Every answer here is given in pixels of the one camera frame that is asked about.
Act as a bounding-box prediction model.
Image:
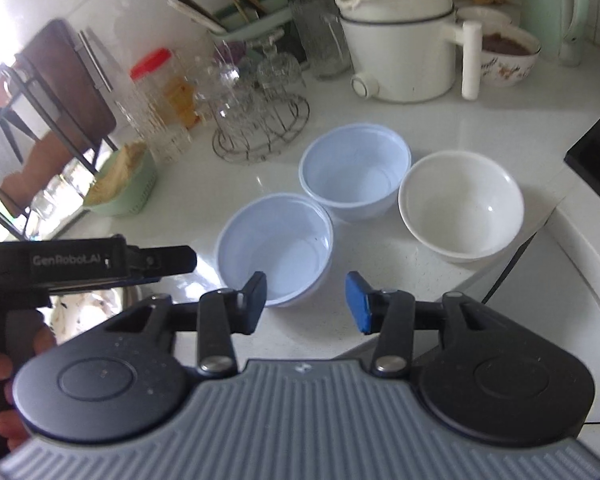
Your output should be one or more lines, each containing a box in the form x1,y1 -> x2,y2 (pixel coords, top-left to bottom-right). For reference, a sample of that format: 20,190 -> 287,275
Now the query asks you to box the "dark brown cutting board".
15,17 -> 118,153

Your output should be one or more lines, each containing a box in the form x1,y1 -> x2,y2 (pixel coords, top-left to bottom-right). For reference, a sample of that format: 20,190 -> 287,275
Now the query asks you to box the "bundle of white chopsticks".
167,0 -> 226,31

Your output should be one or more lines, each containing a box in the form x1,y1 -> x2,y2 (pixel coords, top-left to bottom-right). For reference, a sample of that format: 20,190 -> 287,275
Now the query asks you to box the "round wire glass rack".
211,95 -> 312,165

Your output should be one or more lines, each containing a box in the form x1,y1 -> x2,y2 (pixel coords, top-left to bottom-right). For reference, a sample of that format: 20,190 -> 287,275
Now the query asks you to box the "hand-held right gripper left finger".
105,271 -> 269,378

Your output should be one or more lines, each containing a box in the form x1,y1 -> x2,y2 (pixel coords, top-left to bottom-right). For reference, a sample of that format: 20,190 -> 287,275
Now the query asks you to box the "white round dish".
455,5 -> 513,28

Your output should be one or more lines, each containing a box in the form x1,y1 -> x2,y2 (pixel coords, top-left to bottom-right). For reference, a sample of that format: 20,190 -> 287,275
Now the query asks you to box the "black metal dish rack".
0,55 -> 106,241

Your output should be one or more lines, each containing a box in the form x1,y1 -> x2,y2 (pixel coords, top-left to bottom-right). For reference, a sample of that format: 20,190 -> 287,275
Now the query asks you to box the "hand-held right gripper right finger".
345,271 -> 507,379

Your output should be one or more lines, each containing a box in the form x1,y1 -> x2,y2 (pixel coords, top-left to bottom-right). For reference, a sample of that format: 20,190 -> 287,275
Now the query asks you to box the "tall ribbed glass pitcher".
290,0 -> 353,81

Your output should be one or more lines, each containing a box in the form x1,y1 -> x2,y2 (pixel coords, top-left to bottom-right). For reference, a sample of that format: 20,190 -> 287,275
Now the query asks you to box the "pale green electric kettle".
522,0 -> 591,66

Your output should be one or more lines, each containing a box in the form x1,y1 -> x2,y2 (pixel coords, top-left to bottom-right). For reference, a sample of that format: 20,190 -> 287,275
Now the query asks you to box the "clear cut glass tumbler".
212,85 -> 266,146

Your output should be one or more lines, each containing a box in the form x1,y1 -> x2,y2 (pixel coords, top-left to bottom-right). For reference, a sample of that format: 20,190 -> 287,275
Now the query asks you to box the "green chopstick holder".
207,0 -> 301,46

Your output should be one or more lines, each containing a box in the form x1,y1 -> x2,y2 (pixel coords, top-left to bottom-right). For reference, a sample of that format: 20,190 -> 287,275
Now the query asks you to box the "clear drinking glass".
50,172 -> 78,206
72,160 -> 98,188
30,187 -> 56,218

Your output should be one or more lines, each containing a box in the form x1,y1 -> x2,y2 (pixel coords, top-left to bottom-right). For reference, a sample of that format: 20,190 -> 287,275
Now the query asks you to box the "white electric cooking pot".
331,0 -> 482,103

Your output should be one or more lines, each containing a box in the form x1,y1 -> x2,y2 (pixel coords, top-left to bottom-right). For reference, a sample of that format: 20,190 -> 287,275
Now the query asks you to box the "clear jar with red lid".
130,47 -> 201,131

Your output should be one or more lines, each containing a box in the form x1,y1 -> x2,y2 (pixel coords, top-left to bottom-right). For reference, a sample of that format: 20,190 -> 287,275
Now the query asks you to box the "pile of wooden sticks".
85,142 -> 148,206

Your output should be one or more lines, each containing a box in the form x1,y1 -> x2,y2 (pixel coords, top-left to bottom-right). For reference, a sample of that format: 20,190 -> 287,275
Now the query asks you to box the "black induction cooker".
564,105 -> 600,206

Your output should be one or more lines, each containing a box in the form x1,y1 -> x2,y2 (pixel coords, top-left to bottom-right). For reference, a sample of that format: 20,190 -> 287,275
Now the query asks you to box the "clear stemmed glass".
256,35 -> 302,101

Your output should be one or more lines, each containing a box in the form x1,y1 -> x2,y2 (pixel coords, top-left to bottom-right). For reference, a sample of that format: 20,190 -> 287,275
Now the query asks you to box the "pale blue plastic bowl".
216,193 -> 335,308
299,121 -> 412,222

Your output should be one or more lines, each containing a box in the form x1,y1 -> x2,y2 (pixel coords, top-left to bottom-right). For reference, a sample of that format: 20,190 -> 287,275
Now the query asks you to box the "floral bowl with dark contents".
472,22 -> 542,88

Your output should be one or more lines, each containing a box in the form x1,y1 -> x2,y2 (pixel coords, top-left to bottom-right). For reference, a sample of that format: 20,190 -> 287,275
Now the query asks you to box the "green plastic basket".
82,141 -> 160,217

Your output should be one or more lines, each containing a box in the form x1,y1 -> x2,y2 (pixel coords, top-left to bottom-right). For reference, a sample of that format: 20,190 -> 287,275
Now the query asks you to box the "plain white ceramic bowl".
398,150 -> 524,264

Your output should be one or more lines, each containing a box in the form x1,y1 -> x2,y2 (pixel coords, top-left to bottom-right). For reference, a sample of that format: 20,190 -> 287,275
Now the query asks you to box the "glass mug with handle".
115,77 -> 193,163

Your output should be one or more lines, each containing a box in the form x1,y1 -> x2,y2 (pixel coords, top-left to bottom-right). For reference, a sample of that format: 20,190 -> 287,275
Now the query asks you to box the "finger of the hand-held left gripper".
130,274 -> 164,291
127,245 -> 198,277

